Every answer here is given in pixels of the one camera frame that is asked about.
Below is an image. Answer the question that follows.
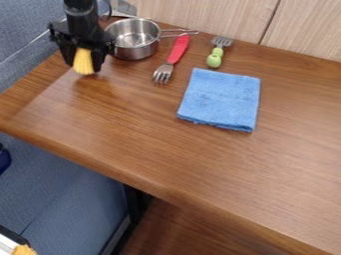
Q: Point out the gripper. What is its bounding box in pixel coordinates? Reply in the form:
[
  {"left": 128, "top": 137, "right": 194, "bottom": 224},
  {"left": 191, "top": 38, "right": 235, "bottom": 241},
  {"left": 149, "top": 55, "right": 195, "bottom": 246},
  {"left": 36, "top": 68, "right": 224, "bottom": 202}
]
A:
[{"left": 46, "top": 13, "right": 118, "bottom": 73}]

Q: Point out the yellow toy corn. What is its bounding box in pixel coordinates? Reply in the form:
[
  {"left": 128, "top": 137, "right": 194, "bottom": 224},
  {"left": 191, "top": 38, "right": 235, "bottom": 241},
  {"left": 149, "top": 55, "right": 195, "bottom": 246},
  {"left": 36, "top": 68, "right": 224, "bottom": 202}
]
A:
[{"left": 72, "top": 47, "right": 97, "bottom": 76}]

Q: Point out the silver pot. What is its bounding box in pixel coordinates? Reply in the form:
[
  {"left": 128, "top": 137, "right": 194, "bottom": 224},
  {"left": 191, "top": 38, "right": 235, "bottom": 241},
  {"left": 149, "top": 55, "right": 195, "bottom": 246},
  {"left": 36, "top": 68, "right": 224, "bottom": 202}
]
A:
[{"left": 104, "top": 17, "right": 200, "bottom": 62}]

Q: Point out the blue cloth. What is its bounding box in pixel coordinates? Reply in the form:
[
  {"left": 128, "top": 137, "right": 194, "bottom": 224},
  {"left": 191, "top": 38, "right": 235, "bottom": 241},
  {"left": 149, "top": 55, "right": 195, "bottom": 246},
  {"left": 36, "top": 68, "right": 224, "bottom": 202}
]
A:
[{"left": 175, "top": 67, "right": 263, "bottom": 133}]

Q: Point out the red handled fork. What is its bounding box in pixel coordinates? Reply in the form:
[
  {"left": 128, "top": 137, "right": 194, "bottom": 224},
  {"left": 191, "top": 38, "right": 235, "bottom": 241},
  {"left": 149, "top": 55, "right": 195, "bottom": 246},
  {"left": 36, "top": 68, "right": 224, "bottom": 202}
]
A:
[{"left": 152, "top": 34, "right": 192, "bottom": 84}]

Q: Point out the green handled spatula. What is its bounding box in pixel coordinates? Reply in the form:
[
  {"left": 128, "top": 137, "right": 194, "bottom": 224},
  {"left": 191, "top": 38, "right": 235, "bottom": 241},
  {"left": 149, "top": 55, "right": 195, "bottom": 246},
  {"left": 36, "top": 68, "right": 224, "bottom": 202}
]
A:
[{"left": 204, "top": 35, "right": 235, "bottom": 70}]

